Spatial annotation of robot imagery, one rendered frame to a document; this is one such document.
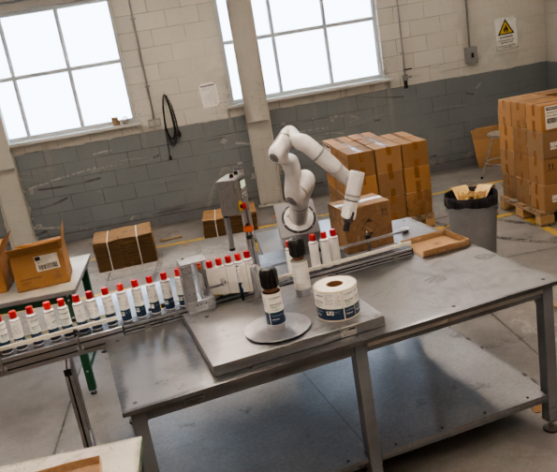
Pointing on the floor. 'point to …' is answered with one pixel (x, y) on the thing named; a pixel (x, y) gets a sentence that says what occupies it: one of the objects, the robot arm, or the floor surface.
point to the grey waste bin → (476, 225)
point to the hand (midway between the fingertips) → (346, 228)
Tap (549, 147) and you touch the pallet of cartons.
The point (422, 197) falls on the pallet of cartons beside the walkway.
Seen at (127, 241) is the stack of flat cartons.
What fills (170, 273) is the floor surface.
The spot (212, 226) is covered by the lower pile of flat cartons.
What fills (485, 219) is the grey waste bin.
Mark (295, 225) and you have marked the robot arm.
